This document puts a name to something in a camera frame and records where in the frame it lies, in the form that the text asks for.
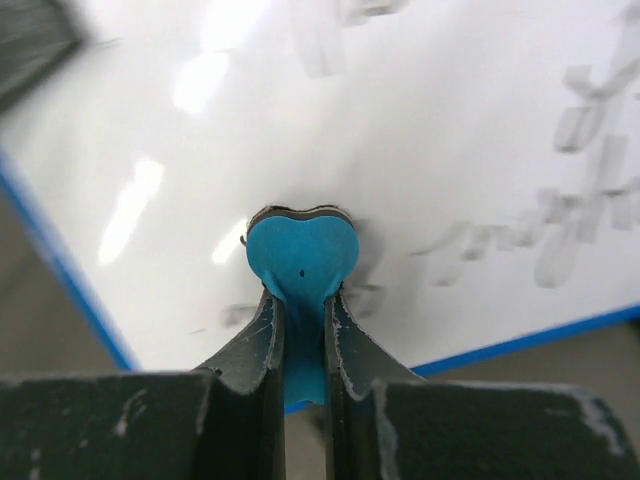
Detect blue heart-shaped eraser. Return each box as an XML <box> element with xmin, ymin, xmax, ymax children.
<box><xmin>244</xmin><ymin>205</ymin><xmax>359</xmax><ymax>407</ymax></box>

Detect blue framed whiteboard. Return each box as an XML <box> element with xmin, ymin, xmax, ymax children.
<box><xmin>1</xmin><ymin>1</ymin><xmax>639</xmax><ymax>372</ymax></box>

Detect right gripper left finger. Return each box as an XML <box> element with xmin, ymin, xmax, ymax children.
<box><xmin>1</xmin><ymin>293</ymin><xmax>286</xmax><ymax>479</ymax></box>

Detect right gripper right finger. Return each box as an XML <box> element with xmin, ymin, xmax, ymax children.
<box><xmin>324</xmin><ymin>293</ymin><xmax>639</xmax><ymax>479</ymax></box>

